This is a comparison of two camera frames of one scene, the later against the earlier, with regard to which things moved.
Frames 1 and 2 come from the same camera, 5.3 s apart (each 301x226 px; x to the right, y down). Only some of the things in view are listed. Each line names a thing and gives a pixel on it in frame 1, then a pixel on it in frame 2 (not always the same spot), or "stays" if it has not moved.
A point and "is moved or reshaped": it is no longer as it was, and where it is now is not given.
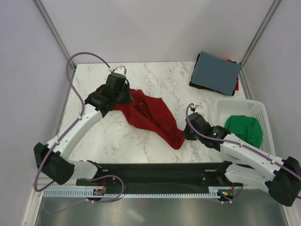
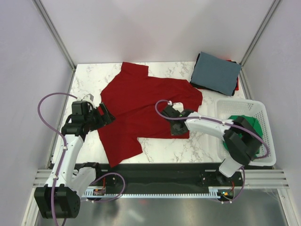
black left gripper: (129, 99) → (104, 119)
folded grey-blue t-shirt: (217, 74) stays
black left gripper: (162, 177) stays
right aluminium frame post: (274, 5) stays
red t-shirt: (151, 112) is moved or reshaped
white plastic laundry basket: (256, 108) stays
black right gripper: (187, 136) → (174, 132)
